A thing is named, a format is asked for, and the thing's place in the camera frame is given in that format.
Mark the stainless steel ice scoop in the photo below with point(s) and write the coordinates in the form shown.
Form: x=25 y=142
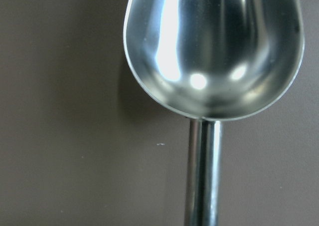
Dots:
x=212 y=61

